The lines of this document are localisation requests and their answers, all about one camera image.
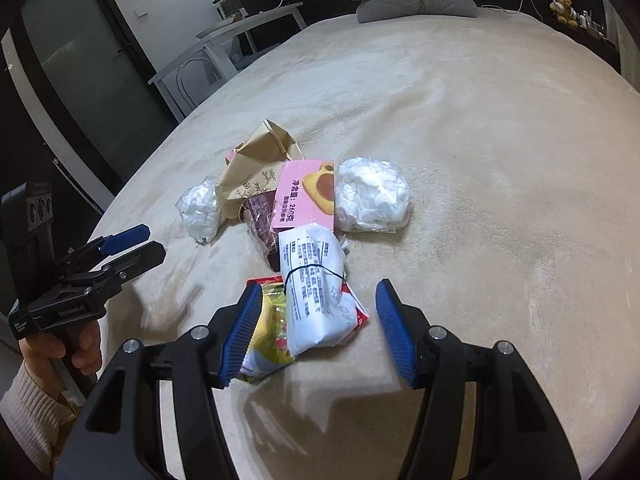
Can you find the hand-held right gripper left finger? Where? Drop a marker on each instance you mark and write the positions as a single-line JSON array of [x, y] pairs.
[[245, 330]]

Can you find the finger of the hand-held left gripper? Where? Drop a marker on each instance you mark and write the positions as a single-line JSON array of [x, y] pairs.
[[142, 257], [127, 237]]

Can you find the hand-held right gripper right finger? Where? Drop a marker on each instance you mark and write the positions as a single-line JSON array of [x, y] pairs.
[[392, 330]]

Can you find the yellow red snack packet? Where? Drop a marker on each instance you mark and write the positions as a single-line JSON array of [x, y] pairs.
[[270, 330]]

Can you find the white printed packet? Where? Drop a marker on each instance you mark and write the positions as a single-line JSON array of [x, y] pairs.
[[315, 300]]

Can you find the large white plastic wad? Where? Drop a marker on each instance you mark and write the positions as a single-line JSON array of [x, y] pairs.
[[372, 192]]

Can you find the pink printed box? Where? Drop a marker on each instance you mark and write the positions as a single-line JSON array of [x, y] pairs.
[[300, 200]]

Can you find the brown paper bag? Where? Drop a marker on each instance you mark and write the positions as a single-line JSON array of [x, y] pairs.
[[255, 170]]

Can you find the person's left forearm knit sleeve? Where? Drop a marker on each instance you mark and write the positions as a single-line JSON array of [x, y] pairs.
[[30, 410]]

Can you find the person's left hand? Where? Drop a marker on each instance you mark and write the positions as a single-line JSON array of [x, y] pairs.
[[86, 347]]

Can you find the small white plastic wad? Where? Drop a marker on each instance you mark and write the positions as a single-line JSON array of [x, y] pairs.
[[200, 207]]

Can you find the dark red wrapper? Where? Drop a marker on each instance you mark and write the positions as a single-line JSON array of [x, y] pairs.
[[262, 230]]

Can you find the small pink wrapper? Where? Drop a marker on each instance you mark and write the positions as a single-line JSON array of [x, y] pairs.
[[232, 154]]

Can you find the frosted glass door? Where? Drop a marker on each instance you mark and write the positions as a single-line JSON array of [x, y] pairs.
[[85, 60]]

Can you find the white metal chair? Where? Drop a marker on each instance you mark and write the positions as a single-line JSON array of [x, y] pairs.
[[200, 67]]

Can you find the beige plush blanket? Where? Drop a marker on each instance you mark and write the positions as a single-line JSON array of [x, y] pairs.
[[475, 135]]

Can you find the dark shelf with small items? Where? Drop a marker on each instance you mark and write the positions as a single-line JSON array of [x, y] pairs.
[[595, 35]]

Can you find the brown teddy bear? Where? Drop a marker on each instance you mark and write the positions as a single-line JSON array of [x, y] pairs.
[[564, 7]]

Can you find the white wall switch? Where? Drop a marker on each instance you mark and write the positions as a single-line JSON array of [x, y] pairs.
[[141, 11]]

